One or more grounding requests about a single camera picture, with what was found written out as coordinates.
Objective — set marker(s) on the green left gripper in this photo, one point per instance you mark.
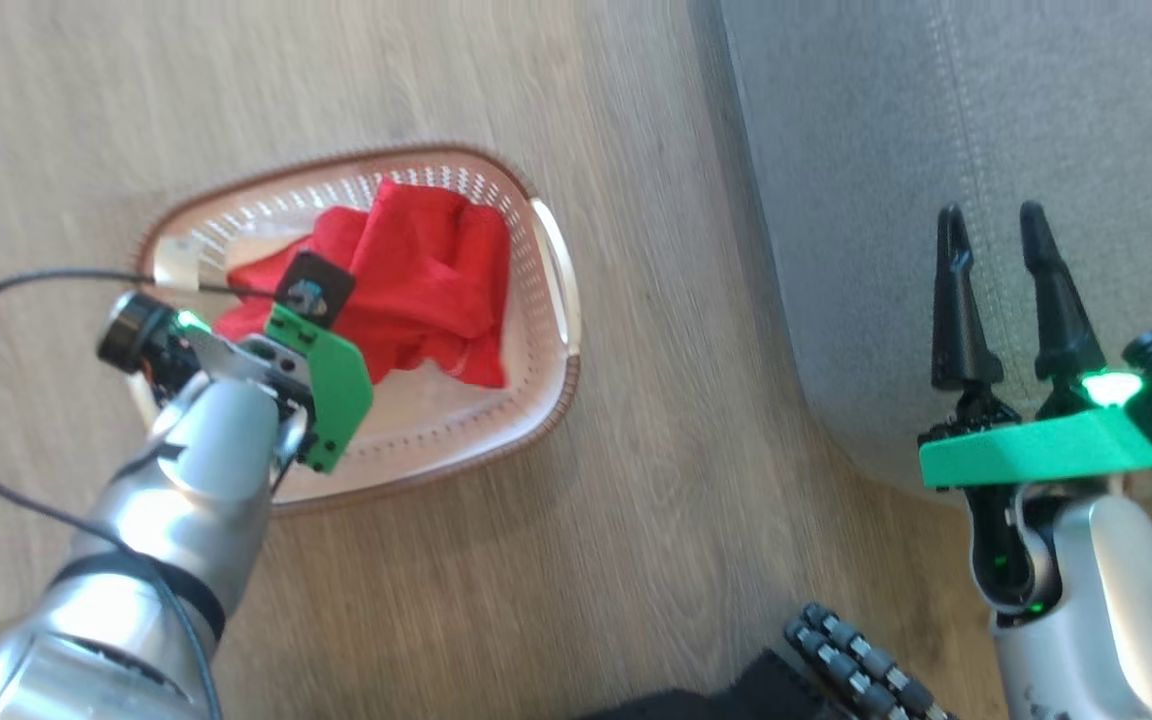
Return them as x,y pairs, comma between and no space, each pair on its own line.
331,385

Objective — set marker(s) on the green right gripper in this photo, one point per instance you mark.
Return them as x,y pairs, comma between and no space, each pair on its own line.
1036,450

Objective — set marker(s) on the red cloth garment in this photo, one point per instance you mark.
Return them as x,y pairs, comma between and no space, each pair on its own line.
426,280

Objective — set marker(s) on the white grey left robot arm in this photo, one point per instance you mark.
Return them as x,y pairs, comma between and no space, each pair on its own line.
136,560

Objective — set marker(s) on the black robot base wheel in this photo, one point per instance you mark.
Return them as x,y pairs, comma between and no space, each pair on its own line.
856,670

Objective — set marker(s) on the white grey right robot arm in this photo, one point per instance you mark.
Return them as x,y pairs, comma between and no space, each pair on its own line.
1106,620

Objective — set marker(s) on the grey fabric sofa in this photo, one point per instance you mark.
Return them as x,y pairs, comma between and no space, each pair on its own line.
936,130

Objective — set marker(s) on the white brown-rimmed laundry basket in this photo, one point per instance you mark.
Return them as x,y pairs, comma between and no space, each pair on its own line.
536,380

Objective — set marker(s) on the black round wrist connector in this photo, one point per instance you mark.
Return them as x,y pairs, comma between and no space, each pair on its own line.
131,330

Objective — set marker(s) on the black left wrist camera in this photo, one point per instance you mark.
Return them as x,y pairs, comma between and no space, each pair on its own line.
314,290

